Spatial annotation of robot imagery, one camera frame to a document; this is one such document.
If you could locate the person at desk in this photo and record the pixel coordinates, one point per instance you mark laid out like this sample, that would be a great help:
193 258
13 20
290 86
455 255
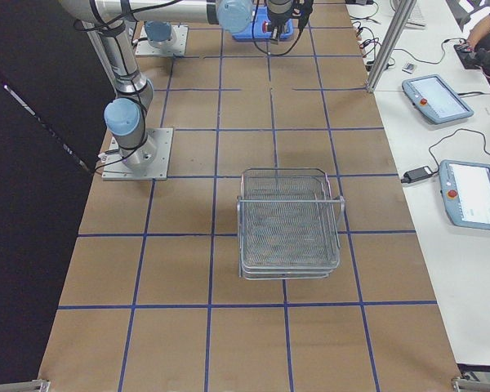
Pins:
479 36

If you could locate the teach pendant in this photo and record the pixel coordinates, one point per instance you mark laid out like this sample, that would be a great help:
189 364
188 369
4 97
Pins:
435 99
465 191

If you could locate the silver wire mesh shelf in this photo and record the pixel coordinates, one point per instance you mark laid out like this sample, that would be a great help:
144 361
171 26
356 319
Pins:
287 224

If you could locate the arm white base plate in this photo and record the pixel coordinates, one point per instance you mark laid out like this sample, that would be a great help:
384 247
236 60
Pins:
174 46
149 162

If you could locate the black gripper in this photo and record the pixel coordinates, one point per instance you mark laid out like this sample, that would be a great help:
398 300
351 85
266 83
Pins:
276 14

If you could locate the near teach pendant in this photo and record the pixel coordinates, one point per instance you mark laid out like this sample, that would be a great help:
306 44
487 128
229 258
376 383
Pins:
465 191

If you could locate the far teach pendant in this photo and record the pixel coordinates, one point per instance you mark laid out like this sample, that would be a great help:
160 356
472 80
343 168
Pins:
435 99

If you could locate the aluminium frame post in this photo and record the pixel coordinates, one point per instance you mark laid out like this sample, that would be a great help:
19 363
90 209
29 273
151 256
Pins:
392 35

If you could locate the blue plastic tray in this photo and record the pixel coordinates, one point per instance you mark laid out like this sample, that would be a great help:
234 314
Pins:
255 32

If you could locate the black power adapter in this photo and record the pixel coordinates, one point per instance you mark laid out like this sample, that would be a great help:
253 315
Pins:
415 175

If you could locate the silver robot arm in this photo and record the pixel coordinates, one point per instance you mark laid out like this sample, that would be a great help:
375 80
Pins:
159 34
125 116

